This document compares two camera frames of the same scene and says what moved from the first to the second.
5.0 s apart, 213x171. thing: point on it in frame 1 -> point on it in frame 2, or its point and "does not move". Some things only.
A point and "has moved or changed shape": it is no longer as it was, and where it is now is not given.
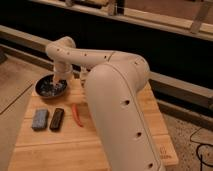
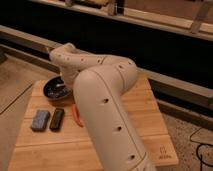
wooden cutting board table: x=55 y=133 does not move
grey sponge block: x=40 y=119 does not move
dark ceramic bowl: x=46 y=87 has moved or changed shape
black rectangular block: x=56 y=120 does not move
